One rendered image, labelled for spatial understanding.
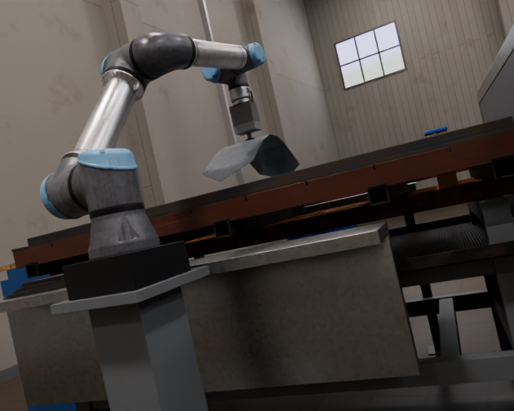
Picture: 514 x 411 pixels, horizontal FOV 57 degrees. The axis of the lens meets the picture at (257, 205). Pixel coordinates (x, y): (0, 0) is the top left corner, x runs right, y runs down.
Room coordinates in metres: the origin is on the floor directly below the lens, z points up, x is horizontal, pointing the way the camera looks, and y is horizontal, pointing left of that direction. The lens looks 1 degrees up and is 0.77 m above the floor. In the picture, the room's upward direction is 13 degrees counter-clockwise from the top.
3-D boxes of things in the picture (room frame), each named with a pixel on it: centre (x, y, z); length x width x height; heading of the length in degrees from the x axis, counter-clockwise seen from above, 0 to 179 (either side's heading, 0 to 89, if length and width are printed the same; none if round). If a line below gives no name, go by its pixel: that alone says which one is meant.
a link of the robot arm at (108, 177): (1.03, 0.30, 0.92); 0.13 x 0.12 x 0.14; 55
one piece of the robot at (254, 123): (1.72, -0.04, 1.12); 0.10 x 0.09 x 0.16; 156
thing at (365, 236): (1.33, 0.33, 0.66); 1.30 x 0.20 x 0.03; 69
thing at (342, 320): (1.40, 0.30, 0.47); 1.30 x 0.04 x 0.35; 69
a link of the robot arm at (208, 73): (1.62, 0.01, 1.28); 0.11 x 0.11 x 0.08; 55
